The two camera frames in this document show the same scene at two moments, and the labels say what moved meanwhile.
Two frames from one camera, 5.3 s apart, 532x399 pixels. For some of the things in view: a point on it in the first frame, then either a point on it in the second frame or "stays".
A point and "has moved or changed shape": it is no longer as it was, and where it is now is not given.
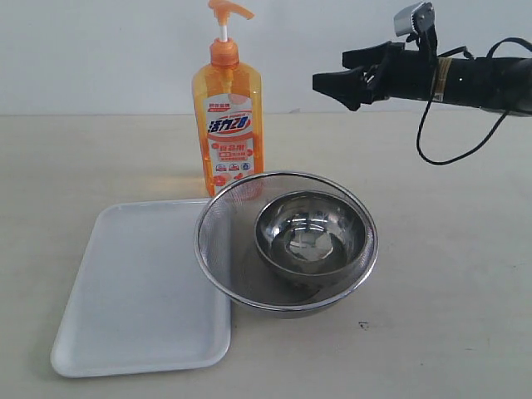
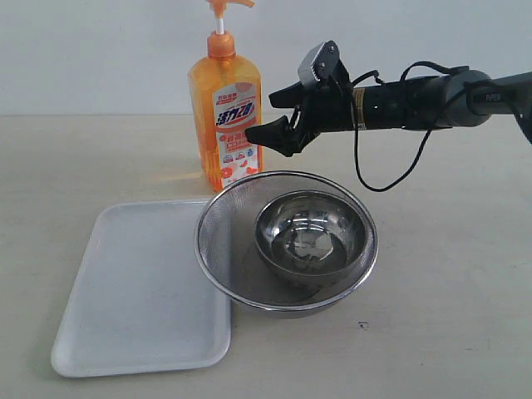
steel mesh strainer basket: (225, 242) stays
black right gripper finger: (354, 87) to (278, 135)
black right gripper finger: (371, 56) to (290, 97)
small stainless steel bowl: (310, 234) stays
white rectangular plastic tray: (140, 303) stays
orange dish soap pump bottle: (229, 101) has moved or changed shape
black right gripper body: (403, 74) to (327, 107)
